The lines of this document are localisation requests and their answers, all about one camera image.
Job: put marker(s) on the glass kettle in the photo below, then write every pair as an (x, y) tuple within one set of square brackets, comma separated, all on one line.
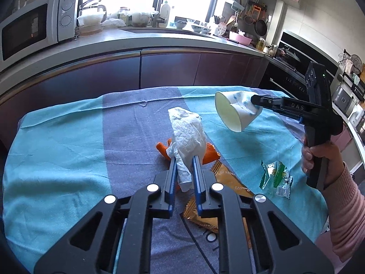
[(95, 7)]

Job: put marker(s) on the orange grater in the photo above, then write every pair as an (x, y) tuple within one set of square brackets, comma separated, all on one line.
[(255, 10)]

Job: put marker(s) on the black frying pan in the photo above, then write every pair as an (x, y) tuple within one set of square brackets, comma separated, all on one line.
[(261, 27)]

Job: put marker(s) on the white soap bottle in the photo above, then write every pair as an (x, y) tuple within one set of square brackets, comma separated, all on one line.
[(164, 10)]

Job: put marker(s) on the bag-covered bowl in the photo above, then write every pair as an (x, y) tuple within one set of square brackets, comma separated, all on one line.
[(140, 19)]

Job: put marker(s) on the patterned ceramic bowl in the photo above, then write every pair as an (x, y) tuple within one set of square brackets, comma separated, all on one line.
[(199, 29)]

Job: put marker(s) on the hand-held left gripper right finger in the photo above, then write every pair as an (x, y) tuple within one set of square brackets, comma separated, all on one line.
[(197, 177)]

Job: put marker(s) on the silver countertop appliance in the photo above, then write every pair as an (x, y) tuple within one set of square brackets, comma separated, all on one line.
[(343, 100)]

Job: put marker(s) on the printed blue tablecloth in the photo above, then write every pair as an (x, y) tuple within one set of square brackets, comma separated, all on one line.
[(71, 148)]

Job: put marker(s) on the black oven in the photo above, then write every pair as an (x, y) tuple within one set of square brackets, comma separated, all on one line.
[(285, 77)]

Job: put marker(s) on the white utensil holder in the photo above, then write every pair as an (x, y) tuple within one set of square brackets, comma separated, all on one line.
[(221, 29)]

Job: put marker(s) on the oil bottle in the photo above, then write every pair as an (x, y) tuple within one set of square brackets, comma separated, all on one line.
[(260, 44)]

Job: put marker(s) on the white plastic bag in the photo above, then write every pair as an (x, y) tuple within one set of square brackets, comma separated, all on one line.
[(114, 22)]

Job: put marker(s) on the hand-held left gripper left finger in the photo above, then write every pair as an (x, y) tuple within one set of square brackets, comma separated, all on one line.
[(172, 177)]

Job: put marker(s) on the kitchen counter cabinet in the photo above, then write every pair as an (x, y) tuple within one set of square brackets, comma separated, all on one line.
[(114, 68)]

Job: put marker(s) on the green clear candy wrapper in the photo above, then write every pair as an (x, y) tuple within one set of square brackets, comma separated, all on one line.
[(273, 174)]

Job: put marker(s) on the white microwave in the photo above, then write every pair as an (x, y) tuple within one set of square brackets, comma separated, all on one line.
[(28, 25)]

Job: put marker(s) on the small dark bowl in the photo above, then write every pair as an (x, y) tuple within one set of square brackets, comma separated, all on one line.
[(180, 24)]

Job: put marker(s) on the pink basin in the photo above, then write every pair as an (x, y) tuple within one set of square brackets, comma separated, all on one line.
[(241, 37)]

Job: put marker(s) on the person's right hand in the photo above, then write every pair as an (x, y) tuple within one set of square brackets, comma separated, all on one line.
[(336, 162)]

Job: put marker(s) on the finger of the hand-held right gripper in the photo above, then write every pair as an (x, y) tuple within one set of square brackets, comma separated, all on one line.
[(285, 114), (268, 102)]

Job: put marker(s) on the wall shelf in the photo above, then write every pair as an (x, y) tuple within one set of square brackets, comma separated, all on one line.
[(236, 4)]

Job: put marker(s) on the dotted white paper cup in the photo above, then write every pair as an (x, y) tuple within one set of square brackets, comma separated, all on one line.
[(228, 111)]

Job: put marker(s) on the glass jar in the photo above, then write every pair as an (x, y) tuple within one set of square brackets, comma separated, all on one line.
[(123, 12)]

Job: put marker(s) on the white range hood column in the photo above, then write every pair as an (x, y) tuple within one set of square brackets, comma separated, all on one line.
[(276, 22)]

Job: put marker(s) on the kitchen sink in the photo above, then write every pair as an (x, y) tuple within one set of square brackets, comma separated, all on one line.
[(171, 31)]

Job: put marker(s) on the white paper towel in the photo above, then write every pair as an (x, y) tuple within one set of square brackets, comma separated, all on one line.
[(186, 137)]

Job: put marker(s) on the metal faucet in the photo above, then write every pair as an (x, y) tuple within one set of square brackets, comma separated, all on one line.
[(158, 5)]

